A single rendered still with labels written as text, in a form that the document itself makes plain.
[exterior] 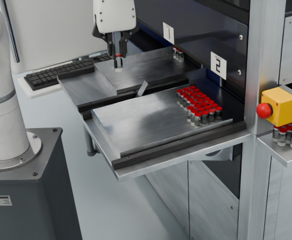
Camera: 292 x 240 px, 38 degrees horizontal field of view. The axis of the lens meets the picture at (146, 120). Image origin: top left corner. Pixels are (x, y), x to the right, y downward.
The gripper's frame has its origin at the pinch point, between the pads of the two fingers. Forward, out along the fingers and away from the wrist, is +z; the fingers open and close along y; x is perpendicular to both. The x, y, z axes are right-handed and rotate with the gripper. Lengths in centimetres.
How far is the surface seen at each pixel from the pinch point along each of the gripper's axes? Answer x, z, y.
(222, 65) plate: 0.1, 9.5, -31.6
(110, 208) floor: -76, 109, -13
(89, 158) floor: -124, 106, -15
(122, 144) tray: 2.8, 26.3, 1.2
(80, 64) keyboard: -72, 27, -5
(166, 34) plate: -37.7, 8.8, -30.9
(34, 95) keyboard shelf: -60, 32, 17
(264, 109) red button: 24.1, 13.1, -29.2
